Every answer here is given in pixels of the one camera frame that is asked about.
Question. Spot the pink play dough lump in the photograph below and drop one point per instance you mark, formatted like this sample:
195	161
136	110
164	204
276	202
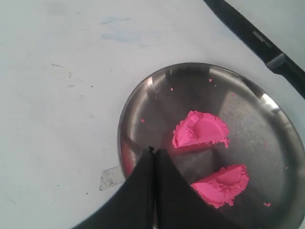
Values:
200	128
223	186

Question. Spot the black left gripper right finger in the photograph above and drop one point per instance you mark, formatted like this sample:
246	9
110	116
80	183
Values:
178	206

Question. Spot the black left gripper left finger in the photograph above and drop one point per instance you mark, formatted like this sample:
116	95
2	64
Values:
132	206

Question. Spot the black knife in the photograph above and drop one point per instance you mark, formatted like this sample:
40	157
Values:
274	59

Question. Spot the round steel plate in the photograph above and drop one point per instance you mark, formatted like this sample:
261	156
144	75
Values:
261	137

